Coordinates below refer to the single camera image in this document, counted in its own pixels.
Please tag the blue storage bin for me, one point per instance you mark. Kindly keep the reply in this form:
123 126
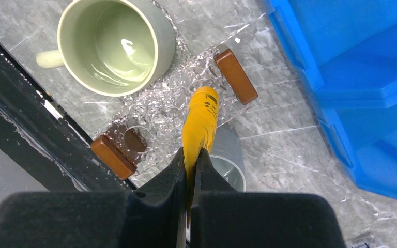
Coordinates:
344 51
365 142

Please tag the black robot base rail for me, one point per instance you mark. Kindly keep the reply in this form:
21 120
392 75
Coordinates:
43 139

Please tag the cream ceramic mug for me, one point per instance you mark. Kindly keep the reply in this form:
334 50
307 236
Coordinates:
113 48

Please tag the blue middle storage bin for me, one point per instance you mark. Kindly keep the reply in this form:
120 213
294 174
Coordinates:
344 51

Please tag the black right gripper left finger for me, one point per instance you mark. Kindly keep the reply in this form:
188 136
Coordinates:
151 216

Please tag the yellow toothpaste tube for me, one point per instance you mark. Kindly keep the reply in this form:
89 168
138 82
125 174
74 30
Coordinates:
198 131

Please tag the blue right storage bin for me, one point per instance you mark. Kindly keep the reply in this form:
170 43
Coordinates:
365 142

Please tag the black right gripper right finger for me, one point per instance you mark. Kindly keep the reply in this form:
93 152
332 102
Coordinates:
224 217

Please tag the grey ceramic mug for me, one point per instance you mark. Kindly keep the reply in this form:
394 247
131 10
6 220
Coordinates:
227 157

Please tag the clear plastic parts box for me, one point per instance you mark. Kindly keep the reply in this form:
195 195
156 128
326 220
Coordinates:
366 240

